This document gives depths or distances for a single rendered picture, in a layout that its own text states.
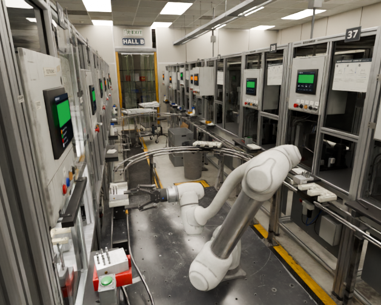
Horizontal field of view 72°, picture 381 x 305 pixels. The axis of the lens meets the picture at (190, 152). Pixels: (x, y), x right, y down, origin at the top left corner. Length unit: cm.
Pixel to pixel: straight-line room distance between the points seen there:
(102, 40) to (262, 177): 897
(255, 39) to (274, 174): 1005
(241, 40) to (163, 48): 292
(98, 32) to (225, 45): 435
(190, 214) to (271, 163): 59
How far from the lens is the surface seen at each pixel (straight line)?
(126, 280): 127
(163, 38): 980
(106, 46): 964
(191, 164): 448
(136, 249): 185
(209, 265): 132
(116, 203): 203
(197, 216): 141
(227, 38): 1045
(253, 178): 99
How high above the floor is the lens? 177
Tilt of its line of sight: 17 degrees down
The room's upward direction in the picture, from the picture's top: 1 degrees counter-clockwise
